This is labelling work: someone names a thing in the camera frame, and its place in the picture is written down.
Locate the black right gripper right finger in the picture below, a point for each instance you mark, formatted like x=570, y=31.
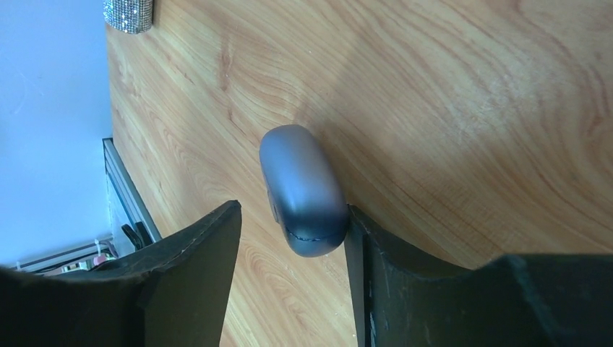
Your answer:
x=404, y=296

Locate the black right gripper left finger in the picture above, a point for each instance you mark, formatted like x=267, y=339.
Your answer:
x=171, y=293

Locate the purple-grey earbud charging case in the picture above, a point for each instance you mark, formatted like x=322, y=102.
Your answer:
x=305, y=195

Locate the silver glitter microphone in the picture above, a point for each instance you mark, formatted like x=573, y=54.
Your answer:
x=129, y=16

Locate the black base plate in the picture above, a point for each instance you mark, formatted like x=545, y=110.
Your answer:
x=132, y=225

